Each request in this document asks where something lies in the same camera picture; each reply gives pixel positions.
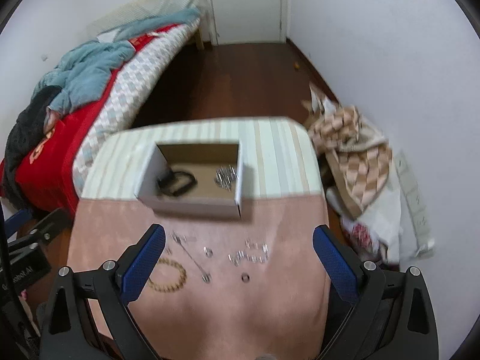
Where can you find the white printed plastic bag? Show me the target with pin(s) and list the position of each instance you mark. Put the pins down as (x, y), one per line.
(381, 234)

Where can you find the silver hair pin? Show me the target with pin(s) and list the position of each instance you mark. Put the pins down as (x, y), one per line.
(206, 277)

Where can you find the red bed cover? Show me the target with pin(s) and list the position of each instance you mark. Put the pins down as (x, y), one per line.
(45, 174)

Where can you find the white power strip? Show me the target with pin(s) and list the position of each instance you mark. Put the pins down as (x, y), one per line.
(415, 203)

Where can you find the black knit garment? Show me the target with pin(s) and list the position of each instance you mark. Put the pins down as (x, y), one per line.
(25, 135)

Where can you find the white cardboard box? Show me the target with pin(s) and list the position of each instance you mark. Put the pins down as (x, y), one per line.
(218, 168)

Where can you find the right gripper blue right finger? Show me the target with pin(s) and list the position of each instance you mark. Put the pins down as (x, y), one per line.
(340, 263)

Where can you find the checkered beige blanket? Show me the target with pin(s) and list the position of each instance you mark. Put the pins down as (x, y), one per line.
(358, 155)

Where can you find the teal blue blanket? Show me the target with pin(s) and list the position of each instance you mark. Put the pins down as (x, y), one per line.
(82, 74)

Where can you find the black smart band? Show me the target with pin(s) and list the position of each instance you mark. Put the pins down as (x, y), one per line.
(176, 183)

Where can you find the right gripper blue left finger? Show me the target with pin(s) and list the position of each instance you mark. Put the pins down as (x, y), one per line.
(138, 261)

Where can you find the white door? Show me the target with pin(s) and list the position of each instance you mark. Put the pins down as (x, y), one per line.
(247, 21)

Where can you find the striped table cloth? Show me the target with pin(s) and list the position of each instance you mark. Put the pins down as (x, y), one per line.
(278, 156)

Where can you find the checkered mattress quilt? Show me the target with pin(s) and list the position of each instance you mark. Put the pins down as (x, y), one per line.
(131, 88)

